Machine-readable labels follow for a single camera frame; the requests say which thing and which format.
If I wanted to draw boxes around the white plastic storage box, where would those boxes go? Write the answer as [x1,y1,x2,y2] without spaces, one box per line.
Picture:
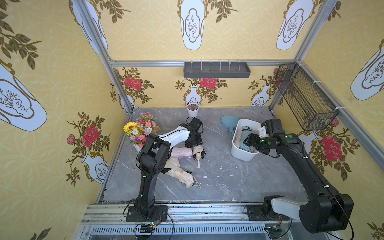
[231,119,261,162]

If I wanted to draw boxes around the teal umbrella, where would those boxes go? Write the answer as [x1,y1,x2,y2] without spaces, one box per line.
[241,126,254,153]

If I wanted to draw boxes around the beige umbrella with wooden handle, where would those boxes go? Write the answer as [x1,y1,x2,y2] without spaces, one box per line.
[192,145,206,168]

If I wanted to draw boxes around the pink umbrella sideways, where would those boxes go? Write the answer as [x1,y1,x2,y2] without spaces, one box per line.
[171,147,193,159]

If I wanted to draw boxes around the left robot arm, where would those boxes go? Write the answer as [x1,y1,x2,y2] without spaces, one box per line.
[134,117,204,220]

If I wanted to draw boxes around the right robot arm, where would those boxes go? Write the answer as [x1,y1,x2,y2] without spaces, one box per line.
[241,119,354,234]

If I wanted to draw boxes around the small white plant pot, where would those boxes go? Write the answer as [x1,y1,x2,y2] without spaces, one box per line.
[187,103,200,118]

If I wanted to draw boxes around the teal plastic dustpan scoop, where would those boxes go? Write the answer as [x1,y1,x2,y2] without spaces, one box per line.
[221,116,240,136]

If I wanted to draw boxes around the colourful flower bouquet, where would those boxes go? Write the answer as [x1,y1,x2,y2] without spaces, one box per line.
[123,112,160,149]

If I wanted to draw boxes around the white slatted flower vase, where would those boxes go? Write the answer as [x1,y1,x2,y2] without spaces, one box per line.
[134,145,141,153]

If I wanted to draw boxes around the black wire mesh basket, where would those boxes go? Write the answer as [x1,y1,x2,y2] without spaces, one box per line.
[275,63,339,131]

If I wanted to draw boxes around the grey wall shelf tray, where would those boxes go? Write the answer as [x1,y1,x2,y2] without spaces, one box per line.
[183,61,251,79]

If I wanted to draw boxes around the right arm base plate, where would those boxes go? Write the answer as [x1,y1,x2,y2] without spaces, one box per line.
[243,205,290,222]

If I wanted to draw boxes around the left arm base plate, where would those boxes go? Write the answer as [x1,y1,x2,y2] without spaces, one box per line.
[126,205,168,223]

